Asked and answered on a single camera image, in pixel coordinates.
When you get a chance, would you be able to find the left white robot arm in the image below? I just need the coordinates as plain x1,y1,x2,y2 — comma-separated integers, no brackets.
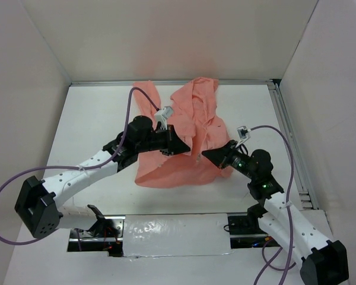
14,116,190,239

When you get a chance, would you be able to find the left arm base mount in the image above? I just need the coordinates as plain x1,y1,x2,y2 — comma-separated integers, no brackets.
67,205,125,257

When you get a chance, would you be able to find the salmon pink jacket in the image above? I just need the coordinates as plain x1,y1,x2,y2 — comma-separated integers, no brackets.
132,76,233,189

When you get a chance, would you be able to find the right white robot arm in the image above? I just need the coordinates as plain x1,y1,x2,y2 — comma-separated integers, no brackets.
202,141,349,284

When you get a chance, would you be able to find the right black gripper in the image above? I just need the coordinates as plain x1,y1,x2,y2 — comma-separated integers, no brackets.
202,140,258,181

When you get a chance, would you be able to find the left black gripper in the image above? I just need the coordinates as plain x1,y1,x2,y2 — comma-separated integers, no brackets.
136,125,190,156

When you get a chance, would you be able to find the white foil cover panel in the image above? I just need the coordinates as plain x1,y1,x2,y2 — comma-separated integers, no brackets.
123,213,232,258

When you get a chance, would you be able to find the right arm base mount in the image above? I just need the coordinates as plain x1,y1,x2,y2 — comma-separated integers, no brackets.
223,204,279,249

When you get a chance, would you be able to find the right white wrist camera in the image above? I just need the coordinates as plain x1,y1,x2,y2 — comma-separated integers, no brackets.
236,126,251,147

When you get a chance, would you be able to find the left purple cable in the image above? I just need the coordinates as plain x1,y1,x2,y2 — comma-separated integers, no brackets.
0,87,164,252

